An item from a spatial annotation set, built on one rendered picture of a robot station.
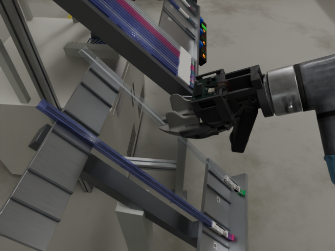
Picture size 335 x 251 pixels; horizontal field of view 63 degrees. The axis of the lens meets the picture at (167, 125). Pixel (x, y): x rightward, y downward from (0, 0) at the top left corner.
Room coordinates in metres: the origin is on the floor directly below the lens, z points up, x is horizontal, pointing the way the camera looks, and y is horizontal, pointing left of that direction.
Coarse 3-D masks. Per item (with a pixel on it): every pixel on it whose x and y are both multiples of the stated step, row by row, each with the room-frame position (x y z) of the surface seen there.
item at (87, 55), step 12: (84, 48) 0.39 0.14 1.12; (96, 60) 0.38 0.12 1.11; (108, 72) 0.38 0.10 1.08; (120, 84) 0.37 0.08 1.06; (132, 96) 0.37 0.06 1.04; (144, 108) 0.36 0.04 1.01; (156, 120) 0.36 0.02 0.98; (192, 144) 0.36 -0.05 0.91; (204, 156) 0.35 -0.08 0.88; (216, 168) 0.34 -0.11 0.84; (240, 192) 0.32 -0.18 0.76
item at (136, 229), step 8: (120, 208) 0.25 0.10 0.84; (128, 208) 0.25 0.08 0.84; (120, 216) 0.24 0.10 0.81; (128, 216) 0.24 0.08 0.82; (136, 216) 0.23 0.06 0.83; (144, 216) 0.24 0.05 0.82; (120, 224) 0.24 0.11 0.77; (128, 224) 0.24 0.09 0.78; (136, 224) 0.23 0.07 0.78; (144, 224) 0.23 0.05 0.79; (152, 224) 0.28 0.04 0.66; (128, 232) 0.24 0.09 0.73; (136, 232) 0.24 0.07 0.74; (144, 232) 0.23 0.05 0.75; (152, 232) 0.28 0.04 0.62; (128, 240) 0.24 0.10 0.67; (136, 240) 0.24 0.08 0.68; (144, 240) 0.23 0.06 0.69; (152, 240) 0.27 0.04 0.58; (128, 248) 0.24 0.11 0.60; (136, 248) 0.24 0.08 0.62; (144, 248) 0.23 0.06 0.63; (152, 248) 0.26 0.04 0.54
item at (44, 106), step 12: (36, 108) 0.28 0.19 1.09; (48, 108) 0.28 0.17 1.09; (60, 120) 0.28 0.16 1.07; (72, 120) 0.29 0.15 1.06; (72, 132) 0.27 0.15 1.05; (84, 132) 0.28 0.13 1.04; (96, 144) 0.27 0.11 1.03; (108, 156) 0.26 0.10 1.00; (120, 156) 0.27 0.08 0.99; (132, 168) 0.26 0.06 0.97; (144, 180) 0.25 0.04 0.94; (156, 180) 0.26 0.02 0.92; (168, 192) 0.25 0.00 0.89; (180, 204) 0.24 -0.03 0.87; (192, 216) 0.24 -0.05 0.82; (204, 216) 0.24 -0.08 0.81; (228, 240) 0.22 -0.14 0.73
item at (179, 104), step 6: (174, 96) 0.38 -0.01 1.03; (180, 96) 0.38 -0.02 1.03; (174, 102) 0.38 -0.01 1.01; (180, 102) 0.38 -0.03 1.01; (186, 102) 0.38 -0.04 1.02; (174, 108) 0.38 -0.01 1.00; (180, 108) 0.38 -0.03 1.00; (186, 108) 0.38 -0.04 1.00; (192, 108) 0.38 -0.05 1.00; (180, 114) 0.37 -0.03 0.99; (186, 114) 0.37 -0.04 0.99; (192, 114) 0.36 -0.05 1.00
